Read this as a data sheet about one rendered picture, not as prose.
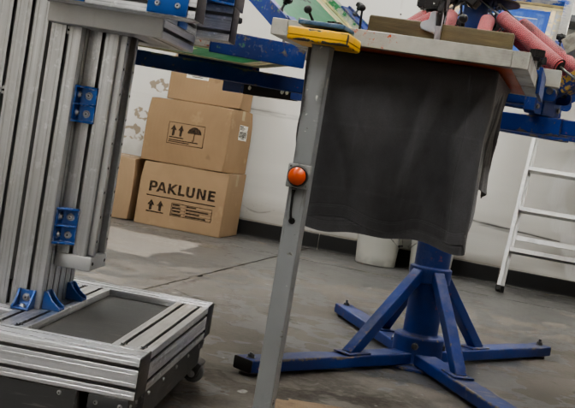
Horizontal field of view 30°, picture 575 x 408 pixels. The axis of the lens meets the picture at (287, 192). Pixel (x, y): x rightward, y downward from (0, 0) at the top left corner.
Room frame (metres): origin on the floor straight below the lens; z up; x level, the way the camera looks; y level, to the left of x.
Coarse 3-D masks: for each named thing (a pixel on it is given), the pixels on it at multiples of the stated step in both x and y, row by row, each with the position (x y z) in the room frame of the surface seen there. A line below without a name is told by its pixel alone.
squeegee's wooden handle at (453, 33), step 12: (372, 24) 3.05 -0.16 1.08; (384, 24) 3.04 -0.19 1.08; (396, 24) 3.03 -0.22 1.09; (408, 24) 3.02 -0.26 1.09; (444, 24) 3.00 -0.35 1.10; (420, 36) 3.01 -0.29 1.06; (432, 36) 3.00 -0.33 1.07; (444, 36) 2.99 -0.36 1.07; (456, 36) 2.99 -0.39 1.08; (468, 36) 2.98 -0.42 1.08; (480, 36) 2.97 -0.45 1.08; (492, 36) 2.96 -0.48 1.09; (504, 36) 2.95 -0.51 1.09; (504, 48) 2.95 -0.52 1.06
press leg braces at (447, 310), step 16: (416, 272) 3.72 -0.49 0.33; (400, 288) 3.68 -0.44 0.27; (448, 288) 3.85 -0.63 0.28; (384, 304) 3.64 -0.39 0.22; (400, 304) 3.66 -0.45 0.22; (448, 304) 3.62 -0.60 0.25; (368, 320) 3.60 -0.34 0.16; (384, 320) 3.61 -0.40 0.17; (448, 320) 3.57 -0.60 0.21; (464, 320) 3.94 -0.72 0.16; (368, 336) 3.56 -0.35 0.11; (448, 336) 3.52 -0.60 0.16; (464, 336) 4.01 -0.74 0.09; (352, 352) 3.51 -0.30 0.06; (368, 352) 3.56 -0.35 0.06; (448, 352) 3.50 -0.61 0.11; (464, 368) 3.44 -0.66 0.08
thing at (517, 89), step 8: (408, 56) 2.47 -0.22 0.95; (416, 56) 2.44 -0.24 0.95; (456, 64) 2.46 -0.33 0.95; (464, 64) 2.43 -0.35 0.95; (472, 64) 2.40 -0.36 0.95; (504, 72) 2.46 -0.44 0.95; (512, 72) 2.43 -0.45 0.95; (504, 80) 2.69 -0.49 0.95; (512, 80) 2.65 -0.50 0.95; (512, 88) 2.90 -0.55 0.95; (520, 88) 2.85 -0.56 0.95
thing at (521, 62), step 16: (272, 32) 2.46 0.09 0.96; (368, 32) 2.41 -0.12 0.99; (304, 48) 2.71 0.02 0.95; (368, 48) 2.42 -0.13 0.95; (384, 48) 2.40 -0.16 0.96; (400, 48) 2.39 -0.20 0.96; (416, 48) 2.38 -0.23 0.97; (432, 48) 2.37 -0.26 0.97; (448, 48) 2.36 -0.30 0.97; (464, 48) 2.35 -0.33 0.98; (480, 48) 2.34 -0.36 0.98; (496, 48) 2.34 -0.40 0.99; (480, 64) 2.37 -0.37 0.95; (496, 64) 2.33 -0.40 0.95; (512, 64) 2.33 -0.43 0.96; (528, 64) 2.32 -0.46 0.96; (528, 80) 2.58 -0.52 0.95; (528, 96) 3.08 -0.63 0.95
